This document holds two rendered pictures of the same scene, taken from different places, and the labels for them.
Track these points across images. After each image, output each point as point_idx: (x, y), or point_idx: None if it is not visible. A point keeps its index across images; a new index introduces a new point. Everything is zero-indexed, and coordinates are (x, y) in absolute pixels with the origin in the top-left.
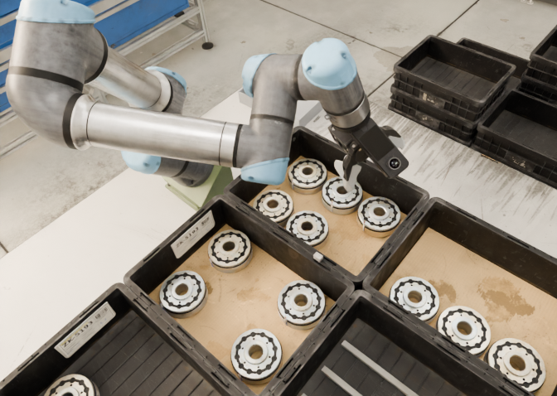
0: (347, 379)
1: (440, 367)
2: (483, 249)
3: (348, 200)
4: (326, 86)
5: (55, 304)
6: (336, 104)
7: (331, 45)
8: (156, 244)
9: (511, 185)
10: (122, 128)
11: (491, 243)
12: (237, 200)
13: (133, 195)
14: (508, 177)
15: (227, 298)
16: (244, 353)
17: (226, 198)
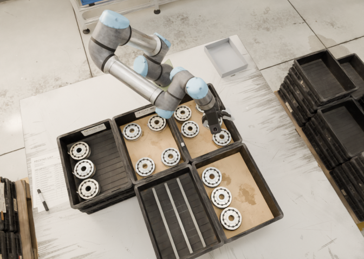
0: (171, 190)
1: (203, 204)
2: (252, 172)
3: None
4: (191, 96)
5: (91, 110)
6: (196, 102)
7: (199, 82)
8: (136, 103)
9: (297, 150)
10: (120, 75)
11: (254, 172)
12: None
13: None
14: (299, 146)
15: (147, 141)
16: (141, 164)
17: None
